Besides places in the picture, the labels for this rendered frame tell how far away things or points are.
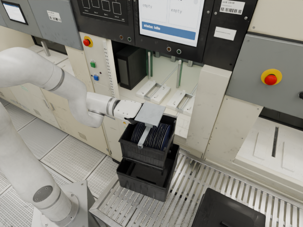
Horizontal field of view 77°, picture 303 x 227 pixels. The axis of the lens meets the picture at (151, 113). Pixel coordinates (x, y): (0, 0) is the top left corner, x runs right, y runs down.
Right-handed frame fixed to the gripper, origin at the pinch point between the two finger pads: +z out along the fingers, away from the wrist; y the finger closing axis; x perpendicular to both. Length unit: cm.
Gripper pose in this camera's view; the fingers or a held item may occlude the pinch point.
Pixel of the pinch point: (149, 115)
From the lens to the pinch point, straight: 81.6
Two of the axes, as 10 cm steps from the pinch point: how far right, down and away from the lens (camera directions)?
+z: 9.4, 2.3, -2.4
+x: 0.0, -7.2, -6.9
